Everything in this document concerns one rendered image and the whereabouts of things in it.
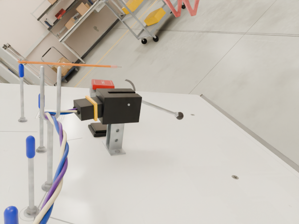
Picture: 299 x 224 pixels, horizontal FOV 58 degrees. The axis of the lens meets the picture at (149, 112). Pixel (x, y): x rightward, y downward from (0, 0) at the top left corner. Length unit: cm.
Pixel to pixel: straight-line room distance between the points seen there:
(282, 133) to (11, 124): 152
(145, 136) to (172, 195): 16
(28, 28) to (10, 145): 819
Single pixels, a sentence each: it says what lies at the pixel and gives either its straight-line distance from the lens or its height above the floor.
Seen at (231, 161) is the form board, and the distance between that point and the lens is 46.
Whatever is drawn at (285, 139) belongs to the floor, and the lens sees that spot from 173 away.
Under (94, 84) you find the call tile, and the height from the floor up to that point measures 112.
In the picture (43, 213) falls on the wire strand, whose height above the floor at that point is 121.
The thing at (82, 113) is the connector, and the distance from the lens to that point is 37.
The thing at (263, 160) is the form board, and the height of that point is 90.
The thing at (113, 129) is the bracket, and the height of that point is 112.
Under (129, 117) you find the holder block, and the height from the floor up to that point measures 112.
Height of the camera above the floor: 127
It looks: 26 degrees down
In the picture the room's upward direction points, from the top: 47 degrees counter-clockwise
